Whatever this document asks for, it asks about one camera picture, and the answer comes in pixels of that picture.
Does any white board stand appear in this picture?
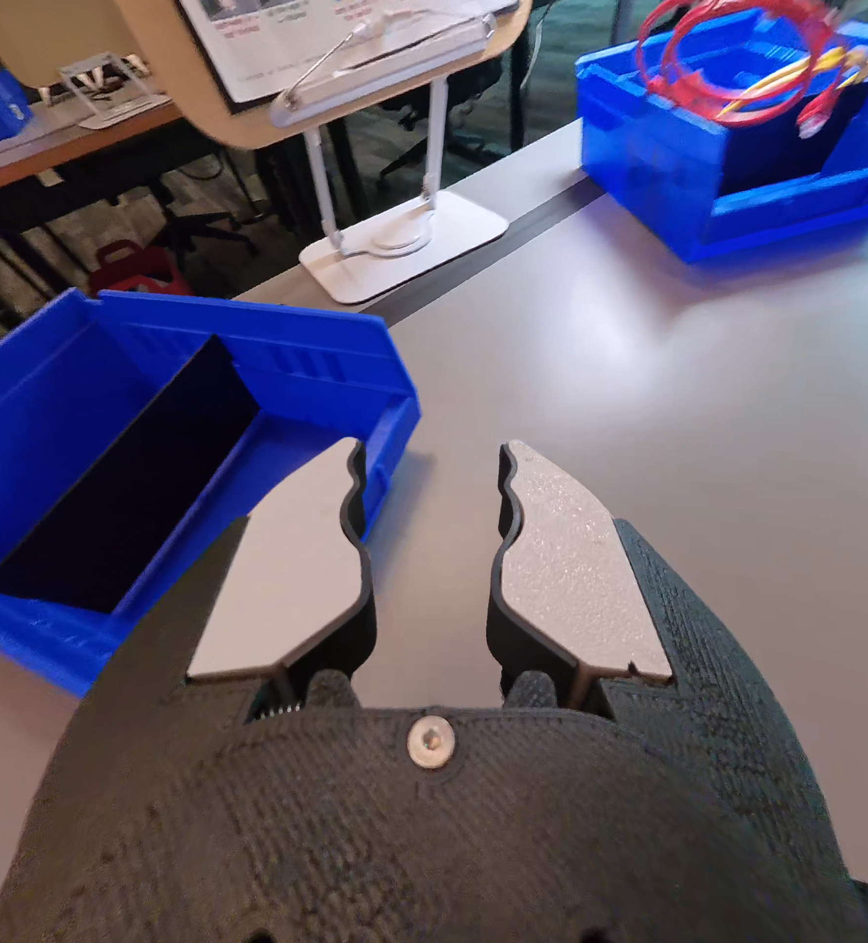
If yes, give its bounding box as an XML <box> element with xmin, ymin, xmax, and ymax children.
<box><xmin>268</xmin><ymin>13</ymin><xmax>510</xmax><ymax>305</ymax></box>

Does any wooden desk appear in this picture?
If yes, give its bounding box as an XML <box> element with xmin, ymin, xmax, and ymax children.
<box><xmin>0</xmin><ymin>94</ymin><xmax>185</xmax><ymax>201</ymax></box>

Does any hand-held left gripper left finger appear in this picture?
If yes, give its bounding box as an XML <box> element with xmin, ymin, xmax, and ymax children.
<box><xmin>186</xmin><ymin>437</ymin><xmax>378</xmax><ymax>684</ymax></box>

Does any white laptop stand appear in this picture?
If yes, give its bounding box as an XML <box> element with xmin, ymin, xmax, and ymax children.
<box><xmin>57</xmin><ymin>53</ymin><xmax>175</xmax><ymax>131</ymax></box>

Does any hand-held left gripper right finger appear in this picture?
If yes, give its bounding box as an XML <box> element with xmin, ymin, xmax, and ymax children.
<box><xmin>486</xmin><ymin>440</ymin><xmax>675</xmax><ymax>690</ymax></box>

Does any yellow ethernet cable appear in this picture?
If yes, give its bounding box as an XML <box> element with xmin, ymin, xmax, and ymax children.
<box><xmin>714</xmin><ymin>11</ymin><xmax>868</xmax><ymax>119</ymax></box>

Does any red ethernet cable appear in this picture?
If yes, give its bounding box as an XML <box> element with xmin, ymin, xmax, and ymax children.
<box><xmin>636</xmin><ymin>0</ymin><xmax>847</xmax><ymax>141</ymax></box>

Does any black office chair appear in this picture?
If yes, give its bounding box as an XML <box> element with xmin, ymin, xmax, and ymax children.
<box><xmin>375</xmin><ymin>55</ymin><xmax>506</xmax><ymax>194</ymax></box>

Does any red felt bag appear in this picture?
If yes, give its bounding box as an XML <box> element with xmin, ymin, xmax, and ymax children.
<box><xmin>86</xmin><ymin>239</ymin><xmax>193</xmax><ymax>297</ymax></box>

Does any poster board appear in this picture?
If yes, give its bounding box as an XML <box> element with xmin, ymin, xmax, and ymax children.
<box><xmin>113</xmin><ymin>0</ymin><xmax>534</xmax><ymax>150</ymax></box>

